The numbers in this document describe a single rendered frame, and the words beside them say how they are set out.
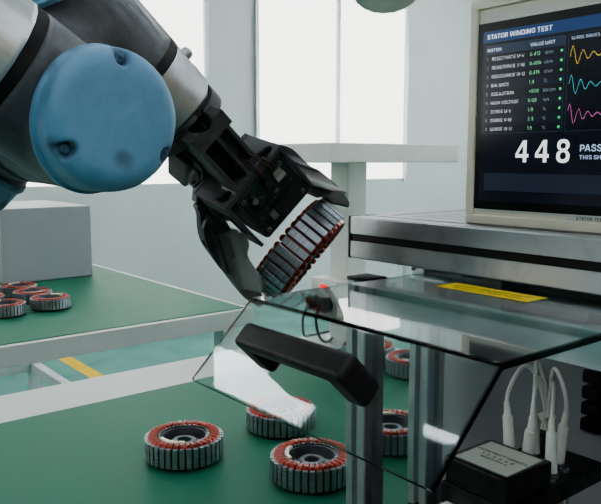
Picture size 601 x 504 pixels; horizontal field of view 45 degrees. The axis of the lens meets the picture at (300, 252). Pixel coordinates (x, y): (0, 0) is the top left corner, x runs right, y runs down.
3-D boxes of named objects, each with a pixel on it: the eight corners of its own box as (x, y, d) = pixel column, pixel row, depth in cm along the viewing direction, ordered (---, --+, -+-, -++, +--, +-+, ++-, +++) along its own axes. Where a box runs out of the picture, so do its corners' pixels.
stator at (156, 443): (173, 437, 111) (173, 413, 111) (237, 448, 107) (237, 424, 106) (128, 464, 101) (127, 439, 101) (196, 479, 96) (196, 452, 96)
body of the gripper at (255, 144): (264, 255, 61) (170, 160, 54) (219, 228, 68) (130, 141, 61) (321, 188, 62) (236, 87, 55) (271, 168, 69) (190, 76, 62)
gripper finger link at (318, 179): (375, 218, 69) (297, 204, 63) (339, 203, 73) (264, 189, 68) (384, 186, 68) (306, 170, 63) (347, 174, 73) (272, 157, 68)
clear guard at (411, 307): (430, 495, 37) (433, 381, 36) (191, 382, 55) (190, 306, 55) (705, 376, 57) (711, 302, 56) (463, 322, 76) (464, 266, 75)
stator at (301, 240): (355, 207, 67) (324, 181, 67) (277, 299, 65) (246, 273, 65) (343, 230, 78) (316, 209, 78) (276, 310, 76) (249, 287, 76)
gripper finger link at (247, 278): (258, 336, 65) (241, 244, 62) (229, 313, 70) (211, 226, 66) (287, 323, 67) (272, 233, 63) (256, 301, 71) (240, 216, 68)
